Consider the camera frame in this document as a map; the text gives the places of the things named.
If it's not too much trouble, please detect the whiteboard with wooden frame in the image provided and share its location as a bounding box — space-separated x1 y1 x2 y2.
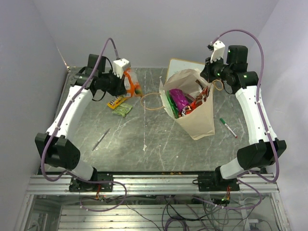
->
166 58 205 81

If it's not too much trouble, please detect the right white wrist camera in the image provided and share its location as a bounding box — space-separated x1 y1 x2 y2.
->
207 40 225 63

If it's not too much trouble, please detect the yellow green snack packet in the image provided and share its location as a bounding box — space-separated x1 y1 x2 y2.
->
112 103 133 117

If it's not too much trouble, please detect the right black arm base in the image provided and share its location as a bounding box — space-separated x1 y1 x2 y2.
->
192 171 240 192

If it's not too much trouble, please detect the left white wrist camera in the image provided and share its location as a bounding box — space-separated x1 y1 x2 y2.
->
112 58 131 79

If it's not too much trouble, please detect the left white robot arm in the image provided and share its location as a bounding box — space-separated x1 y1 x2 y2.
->
35 54 131 191

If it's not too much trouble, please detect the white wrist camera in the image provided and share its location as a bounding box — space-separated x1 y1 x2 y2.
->
112 58 131 79
207 40 225 63

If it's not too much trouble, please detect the orange mango snack bag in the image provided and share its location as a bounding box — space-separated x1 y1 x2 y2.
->
123 68 143 98

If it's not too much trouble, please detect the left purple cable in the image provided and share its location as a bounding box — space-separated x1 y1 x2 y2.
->
40 37 127 213

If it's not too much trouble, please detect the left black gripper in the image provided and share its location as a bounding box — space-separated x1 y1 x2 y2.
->
99 69 127 97

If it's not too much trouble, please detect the green marker cap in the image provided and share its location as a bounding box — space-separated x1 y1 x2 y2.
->
220 118 238 138

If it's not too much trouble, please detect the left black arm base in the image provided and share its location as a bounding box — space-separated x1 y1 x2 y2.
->
69 172 114 193

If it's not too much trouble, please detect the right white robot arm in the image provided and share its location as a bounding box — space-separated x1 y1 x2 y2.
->
200 40 287 191

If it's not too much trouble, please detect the large green Chiaba chips bag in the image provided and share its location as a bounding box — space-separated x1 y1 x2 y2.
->
166 91 179 119

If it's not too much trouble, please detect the beige paper bag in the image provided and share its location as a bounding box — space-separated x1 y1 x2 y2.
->
157 69 222 140

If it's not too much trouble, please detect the grey pen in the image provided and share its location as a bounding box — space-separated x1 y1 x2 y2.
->
92 128 110 151

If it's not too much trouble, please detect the purple grape candy bag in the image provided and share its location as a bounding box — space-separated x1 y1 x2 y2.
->
169 89 190 114

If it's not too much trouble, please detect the yellow M&M candy packet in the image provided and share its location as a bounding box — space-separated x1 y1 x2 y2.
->
107 96 127 110

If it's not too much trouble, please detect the red snack bag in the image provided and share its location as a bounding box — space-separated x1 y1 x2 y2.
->
181 86 210 116

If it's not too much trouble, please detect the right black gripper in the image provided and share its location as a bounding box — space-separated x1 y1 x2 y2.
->
200 54 232 83

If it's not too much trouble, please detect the aluminium rail frame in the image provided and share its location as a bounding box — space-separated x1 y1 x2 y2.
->
17 68 290 231

